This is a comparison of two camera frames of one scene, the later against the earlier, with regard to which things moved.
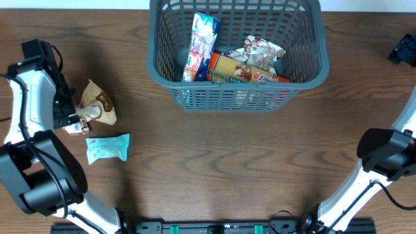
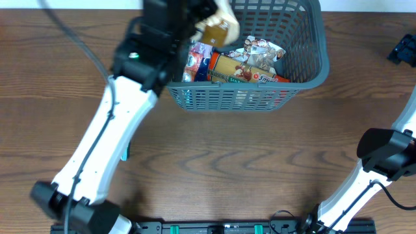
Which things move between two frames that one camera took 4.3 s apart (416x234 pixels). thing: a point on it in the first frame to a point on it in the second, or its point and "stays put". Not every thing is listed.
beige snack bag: (96, 105) to (220, 28)
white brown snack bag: (259, 52) stays put
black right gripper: (403, 50) stays put
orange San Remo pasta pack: (223, 67) stays put
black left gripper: (67, 105) to (211, 6)
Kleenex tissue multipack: (204, 37) stays put
